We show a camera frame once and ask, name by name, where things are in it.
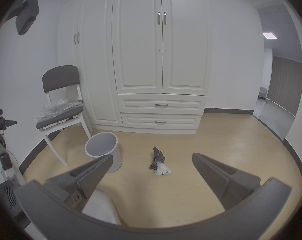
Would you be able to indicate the white chair grey cushions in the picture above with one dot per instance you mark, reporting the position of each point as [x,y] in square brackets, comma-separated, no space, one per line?
[60,77]

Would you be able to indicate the black plastic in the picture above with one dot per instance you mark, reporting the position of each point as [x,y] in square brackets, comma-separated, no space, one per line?
[157,156]

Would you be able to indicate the clear printed wrapper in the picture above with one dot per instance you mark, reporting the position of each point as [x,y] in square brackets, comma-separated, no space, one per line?
[164,170]

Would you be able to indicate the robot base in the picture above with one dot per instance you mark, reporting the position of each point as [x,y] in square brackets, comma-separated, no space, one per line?
[100,206]

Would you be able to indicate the clear plastic bag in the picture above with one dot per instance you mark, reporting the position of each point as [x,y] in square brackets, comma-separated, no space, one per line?
[55,109]

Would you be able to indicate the ceiling light panel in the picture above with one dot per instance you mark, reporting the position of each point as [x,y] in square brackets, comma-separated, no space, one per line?
[269,35]

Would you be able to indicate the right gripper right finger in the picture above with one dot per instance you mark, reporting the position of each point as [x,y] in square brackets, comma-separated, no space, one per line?
[216,176]

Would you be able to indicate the white trash bin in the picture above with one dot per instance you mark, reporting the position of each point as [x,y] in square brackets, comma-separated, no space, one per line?
[100,144]

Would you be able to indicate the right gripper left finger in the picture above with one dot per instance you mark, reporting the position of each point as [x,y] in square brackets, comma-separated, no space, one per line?
[90,176]

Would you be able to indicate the white wardrobe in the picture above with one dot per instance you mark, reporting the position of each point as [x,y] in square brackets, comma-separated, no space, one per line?
[141,46]

